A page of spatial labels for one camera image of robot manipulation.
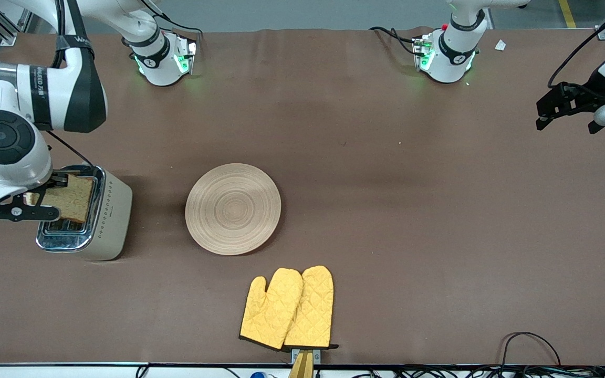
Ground yellow wooden stick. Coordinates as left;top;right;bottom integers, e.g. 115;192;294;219
288;351;315;378

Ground silver beige toaster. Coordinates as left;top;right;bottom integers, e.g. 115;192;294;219
36;164;133;261

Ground slice of toast bread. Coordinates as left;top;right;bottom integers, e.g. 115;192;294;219
23;173;97;225

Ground small metal mounting bracket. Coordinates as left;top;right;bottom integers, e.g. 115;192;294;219
291;348;321;364

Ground looped black cable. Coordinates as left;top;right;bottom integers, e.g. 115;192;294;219
501;331;562;366

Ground yellow quilted oven mitt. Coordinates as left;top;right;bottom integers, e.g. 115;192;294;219
284;265;339;350
239;268;304;351

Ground round pale wooden plate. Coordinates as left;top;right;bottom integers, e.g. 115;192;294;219
185;163;283;256

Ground black cable at arm base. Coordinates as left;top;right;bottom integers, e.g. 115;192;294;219
369;26;420;56
140;0;204;37

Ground white table edge rail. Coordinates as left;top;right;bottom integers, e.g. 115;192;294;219
0;363;605;378

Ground long black arm cable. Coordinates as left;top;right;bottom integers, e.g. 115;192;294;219
547;0;605;89

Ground thin black cable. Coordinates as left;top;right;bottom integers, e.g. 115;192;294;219
45;130;96;169

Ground tangled black cables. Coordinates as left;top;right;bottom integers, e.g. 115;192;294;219
350;365;605;378

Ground brown table cover sheet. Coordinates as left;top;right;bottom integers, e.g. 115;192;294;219
0;27;605;366

